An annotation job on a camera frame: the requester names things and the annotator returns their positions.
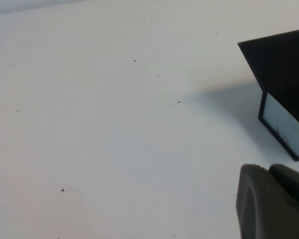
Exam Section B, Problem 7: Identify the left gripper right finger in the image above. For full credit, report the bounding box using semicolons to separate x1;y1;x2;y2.
268;163;299;212

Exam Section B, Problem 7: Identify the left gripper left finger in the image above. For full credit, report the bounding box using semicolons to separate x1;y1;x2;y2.
235;163;299;239

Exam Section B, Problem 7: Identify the black glasses case printed side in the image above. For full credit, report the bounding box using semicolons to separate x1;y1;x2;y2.
237;27;299;162

